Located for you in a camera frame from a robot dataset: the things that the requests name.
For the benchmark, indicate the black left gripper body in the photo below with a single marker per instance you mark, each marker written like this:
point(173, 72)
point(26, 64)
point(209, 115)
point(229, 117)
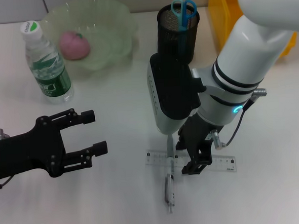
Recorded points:
point(27, 155)

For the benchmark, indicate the silver left wrist stud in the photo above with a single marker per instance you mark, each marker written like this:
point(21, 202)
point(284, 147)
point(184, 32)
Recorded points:
point(1, 133)

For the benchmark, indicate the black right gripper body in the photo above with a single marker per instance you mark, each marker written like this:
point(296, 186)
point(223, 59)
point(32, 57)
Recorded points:
point(199, 131)

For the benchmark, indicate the translucent green plastic bowl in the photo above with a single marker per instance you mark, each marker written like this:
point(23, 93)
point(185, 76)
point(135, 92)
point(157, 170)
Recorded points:
point(109, 35)

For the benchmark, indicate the clear plastic ruler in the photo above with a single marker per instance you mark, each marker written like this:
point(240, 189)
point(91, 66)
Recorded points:
point(157, 158)

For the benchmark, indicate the clear water bottle green label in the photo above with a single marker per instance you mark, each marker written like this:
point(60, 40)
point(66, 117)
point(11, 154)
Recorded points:
point(49, 72)

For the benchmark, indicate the blue scissors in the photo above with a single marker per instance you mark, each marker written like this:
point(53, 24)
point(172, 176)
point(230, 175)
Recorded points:
point(182, 13)

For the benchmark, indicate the black mesh pen holder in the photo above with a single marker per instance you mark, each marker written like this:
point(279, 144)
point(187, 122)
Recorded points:
point(167, 37)

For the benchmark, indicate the pink toy peach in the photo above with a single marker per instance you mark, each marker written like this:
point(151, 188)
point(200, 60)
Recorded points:
point(74, 46)

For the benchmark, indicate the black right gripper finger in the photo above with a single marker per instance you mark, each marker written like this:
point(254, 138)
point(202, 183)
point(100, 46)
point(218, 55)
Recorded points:
point(200, 162)
point(181, 144)

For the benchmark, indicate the yellow plastic storage bin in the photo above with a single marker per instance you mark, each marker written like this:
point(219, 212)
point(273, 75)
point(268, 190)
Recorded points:
point(219, 16)

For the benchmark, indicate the silver ballpoint pen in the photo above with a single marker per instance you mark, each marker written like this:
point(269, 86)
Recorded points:
point(170, 189)

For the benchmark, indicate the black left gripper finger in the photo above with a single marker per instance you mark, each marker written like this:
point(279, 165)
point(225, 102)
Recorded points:
point(88, 116)
point(101, 148)

